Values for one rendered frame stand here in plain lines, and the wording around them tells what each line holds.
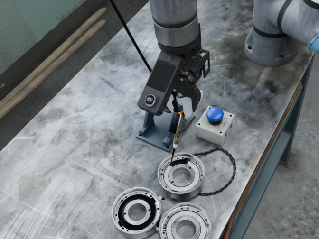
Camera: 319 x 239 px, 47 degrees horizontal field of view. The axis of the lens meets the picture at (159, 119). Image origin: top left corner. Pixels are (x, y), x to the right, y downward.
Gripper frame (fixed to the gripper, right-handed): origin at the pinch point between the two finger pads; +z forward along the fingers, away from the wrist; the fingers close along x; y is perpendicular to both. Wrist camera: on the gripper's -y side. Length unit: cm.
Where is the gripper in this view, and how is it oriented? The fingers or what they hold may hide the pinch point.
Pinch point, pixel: (181, 116)
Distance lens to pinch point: 78.0
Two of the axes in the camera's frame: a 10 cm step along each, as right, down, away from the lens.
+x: -8.3, -3.5, 4.3
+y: 5.4, -6.9, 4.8
